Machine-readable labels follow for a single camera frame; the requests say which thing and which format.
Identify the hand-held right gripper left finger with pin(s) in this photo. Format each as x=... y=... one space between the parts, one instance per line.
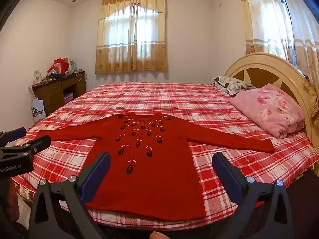
x=96 y=176

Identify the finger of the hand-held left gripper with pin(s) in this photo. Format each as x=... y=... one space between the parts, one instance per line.
x=16 y=132
x=35 y=144

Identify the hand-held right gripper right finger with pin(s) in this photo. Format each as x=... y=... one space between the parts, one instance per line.
x=229 y=179

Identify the red embroidered knit sweater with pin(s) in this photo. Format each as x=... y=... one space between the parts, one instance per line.
x=149 y=179

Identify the person's right hand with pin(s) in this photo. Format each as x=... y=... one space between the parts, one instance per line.
x=157 y=235

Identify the white paper shopping bag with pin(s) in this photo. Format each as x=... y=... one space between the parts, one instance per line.
x=37 y=109

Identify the brown wooden desk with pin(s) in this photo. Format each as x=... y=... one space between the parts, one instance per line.
x=52 y=92

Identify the white greeting card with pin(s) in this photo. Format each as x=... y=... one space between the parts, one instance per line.
x=37 y=76

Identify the pink floral quilt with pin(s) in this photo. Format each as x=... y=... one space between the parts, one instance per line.
x=264 y=109

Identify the brown patterned pillow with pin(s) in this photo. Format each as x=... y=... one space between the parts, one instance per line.
x=229 y=84

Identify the bed with red plaid sheet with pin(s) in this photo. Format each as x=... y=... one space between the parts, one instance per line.
x=174 y=97

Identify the cream wooden headboard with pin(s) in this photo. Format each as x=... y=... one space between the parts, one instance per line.
x=251 y=64

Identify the yellow floral window curtain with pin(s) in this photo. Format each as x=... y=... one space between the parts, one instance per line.
x=129 y=54

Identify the sheer yellow side curtain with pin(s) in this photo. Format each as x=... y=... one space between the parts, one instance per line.
x=264 y=17

